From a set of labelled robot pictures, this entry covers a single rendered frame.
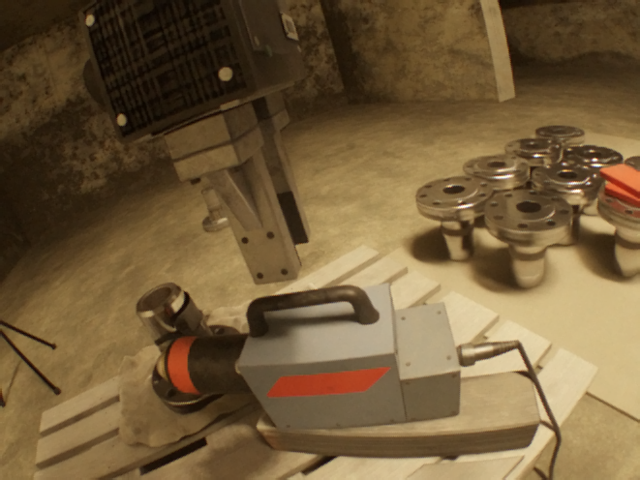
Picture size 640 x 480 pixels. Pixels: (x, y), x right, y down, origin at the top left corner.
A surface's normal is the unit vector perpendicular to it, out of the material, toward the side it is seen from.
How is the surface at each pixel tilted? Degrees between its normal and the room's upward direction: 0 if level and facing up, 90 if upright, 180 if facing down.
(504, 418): 0
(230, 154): 90
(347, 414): 90
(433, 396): 90
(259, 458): 0
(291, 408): 90
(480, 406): 0
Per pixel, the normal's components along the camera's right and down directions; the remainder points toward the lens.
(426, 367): -0.26, -0.86
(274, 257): -0.11, 0.49
